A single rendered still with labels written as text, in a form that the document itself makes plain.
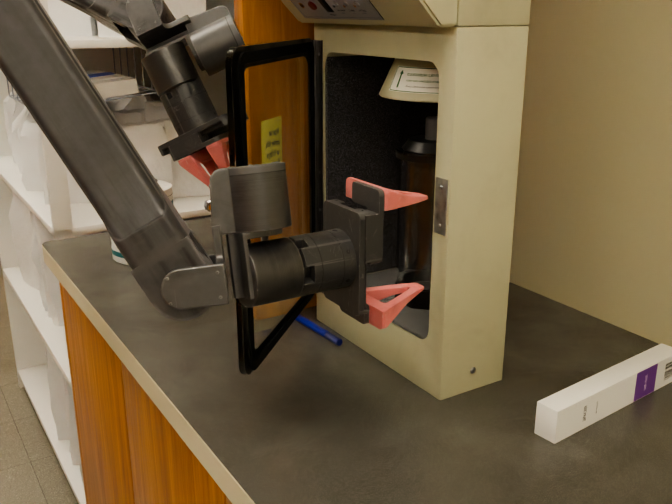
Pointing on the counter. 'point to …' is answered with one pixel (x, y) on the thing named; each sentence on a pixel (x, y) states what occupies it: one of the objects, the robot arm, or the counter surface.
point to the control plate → (339, 10)
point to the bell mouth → (411, 81)
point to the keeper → (440, 206)
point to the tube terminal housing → (469, 119)
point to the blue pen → (319, 330)
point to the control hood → (397, 13)
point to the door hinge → (318, 132)
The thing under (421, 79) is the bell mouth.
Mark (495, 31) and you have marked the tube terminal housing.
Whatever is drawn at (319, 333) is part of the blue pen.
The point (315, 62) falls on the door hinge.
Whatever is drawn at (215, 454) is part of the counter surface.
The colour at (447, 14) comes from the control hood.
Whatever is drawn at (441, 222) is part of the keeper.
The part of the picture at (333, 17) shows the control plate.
